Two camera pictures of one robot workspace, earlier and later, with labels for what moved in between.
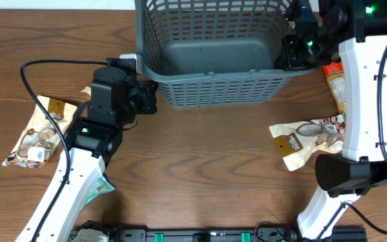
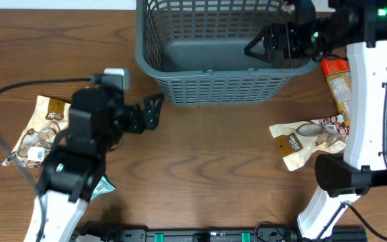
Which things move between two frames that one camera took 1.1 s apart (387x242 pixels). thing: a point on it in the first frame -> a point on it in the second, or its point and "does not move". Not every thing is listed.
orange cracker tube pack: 334,72 does not move
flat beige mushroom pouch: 41,136 does not move
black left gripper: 148,90 -> 151,113
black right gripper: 292,52 -> 284,41
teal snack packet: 101,186 does not move
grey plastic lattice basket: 215,53 does not move
